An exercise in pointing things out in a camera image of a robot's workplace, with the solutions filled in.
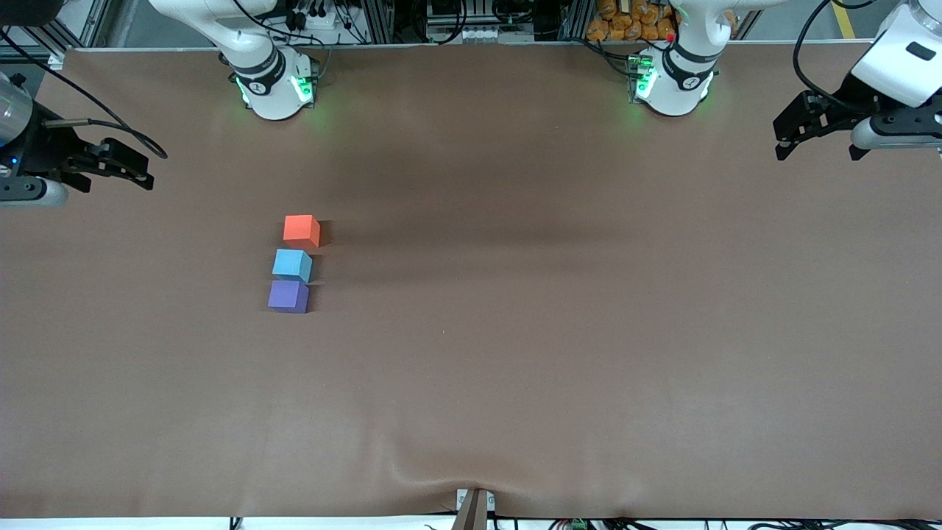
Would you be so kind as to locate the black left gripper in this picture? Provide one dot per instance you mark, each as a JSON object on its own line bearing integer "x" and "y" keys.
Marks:
{"x": 848, "y": 98}

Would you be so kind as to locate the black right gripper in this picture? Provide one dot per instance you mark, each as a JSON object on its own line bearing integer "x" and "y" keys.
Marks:
{"x": 44, "y": 151}

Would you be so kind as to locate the light blue foam block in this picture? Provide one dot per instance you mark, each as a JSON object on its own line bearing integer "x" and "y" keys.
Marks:
{"x": 291, "y": 263}

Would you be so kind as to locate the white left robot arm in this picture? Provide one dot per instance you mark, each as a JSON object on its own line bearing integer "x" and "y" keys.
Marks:
{"x": 681, "y": 88}

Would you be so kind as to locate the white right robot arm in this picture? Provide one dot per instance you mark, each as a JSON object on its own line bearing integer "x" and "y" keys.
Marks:
{"x": 272, "y": 96}

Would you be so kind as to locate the orange foam block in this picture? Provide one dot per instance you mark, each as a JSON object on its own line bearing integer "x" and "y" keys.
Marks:
{"x": 300, "y": 230}

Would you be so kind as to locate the purple foam block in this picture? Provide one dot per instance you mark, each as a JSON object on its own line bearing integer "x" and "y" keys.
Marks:
{"x": 287, "y": 297}

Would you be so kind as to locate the bag of orange items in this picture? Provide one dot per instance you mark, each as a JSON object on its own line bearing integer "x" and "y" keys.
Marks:
{"x": 625, "y": 26}

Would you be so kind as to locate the white power strip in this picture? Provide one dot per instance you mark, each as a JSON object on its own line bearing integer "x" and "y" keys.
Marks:
{"x": 324, "y": 20}

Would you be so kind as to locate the white terminal strip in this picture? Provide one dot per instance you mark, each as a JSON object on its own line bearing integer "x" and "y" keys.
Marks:
{"x": 482, "y": 34}

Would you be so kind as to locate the brown table mat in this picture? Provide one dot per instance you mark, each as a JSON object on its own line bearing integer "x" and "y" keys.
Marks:
{"x": 515, "y": 383}

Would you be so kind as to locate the aluminium frame post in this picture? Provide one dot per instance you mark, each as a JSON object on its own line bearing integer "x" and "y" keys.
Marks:
{"x": 379, "y": 22}

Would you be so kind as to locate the brown mat clamp bracket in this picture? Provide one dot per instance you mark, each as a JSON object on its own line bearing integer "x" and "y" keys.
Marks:
{"x": 472, "y": 511}

